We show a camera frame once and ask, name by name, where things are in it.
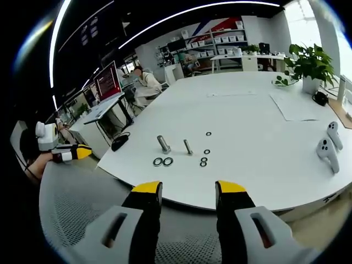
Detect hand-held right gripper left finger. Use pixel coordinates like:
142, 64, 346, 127
73, 180, 163, 264

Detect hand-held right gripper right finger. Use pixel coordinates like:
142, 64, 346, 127
214, 180, 313, 264

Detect large threaded stud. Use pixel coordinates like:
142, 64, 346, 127
156, 134, 172, 155

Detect small threaded stud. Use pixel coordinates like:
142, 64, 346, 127
183, 139, 194, 156

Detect grey mesh chair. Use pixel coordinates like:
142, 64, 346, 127
38, 161, 223, 264

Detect white office desk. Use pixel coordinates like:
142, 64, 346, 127
68, 92, 136, 159

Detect black computer mouse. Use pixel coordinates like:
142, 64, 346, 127
111, 131, 131, 152

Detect computer monitor with red screen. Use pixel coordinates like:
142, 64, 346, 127
93, 60, 124, 103

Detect white handheld controller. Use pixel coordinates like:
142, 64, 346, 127
326, 120, 344, 151
316, 137, 340, 174

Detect white paper sheet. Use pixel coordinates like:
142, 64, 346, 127
269, 91, 320, 122

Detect small black device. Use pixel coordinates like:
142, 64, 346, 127
312, 90, 329, 107

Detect black monitor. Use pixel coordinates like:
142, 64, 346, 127
167, 38, 188, 53

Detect white background table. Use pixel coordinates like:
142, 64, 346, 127
210, 53, 290, 74

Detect small green plant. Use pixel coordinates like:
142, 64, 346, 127
238, 43, 261, 56

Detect green plant in white pot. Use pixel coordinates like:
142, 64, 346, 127
271, 43, 339, 94

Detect white storage shelf with bins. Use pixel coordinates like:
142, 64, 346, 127
157, 20, 249, 61

